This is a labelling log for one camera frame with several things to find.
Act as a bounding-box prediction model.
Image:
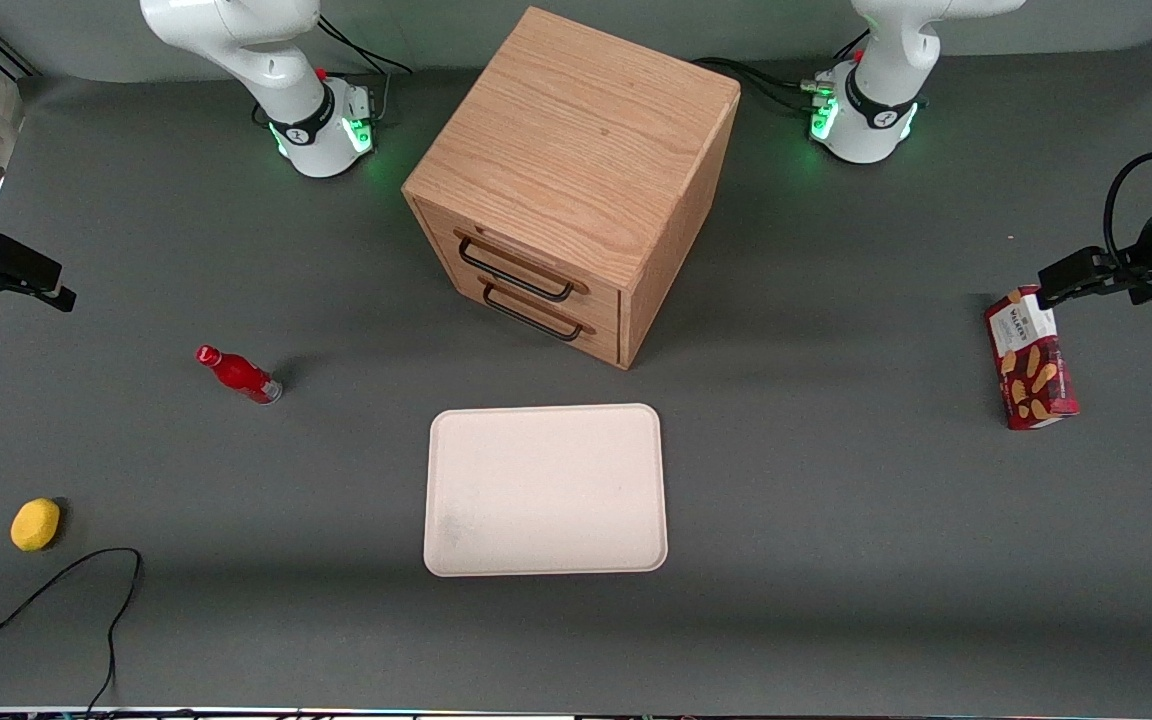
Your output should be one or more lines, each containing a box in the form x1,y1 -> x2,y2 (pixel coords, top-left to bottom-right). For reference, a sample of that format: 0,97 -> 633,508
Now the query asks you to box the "wooden drawer with black handle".
436,245 -> 623,369
414,198 -> 623,331

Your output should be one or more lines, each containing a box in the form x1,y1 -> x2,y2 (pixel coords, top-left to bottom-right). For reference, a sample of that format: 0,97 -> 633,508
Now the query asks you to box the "oak wooden drawer cabinet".
401,7 -> 742,371

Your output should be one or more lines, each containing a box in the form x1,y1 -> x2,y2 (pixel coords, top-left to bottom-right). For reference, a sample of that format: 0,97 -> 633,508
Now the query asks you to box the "red Walkers cookie box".
984,285 -> 1080,431

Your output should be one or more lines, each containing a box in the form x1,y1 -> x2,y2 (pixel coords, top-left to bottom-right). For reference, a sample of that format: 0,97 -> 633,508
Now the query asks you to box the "red plastic bottle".
196,345 -> 284,405

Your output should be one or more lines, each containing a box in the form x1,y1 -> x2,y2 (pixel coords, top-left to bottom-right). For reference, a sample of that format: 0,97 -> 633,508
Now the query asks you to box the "yellow lemon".
10,498 -> 62,552

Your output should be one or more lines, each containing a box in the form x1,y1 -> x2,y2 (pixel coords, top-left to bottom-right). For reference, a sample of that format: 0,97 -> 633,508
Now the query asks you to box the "beige plastic tray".
423,403 -> 669,578

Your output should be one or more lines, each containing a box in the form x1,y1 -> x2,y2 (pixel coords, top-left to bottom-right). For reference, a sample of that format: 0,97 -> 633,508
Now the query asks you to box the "thin black table cable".
0,547 -> 144,713

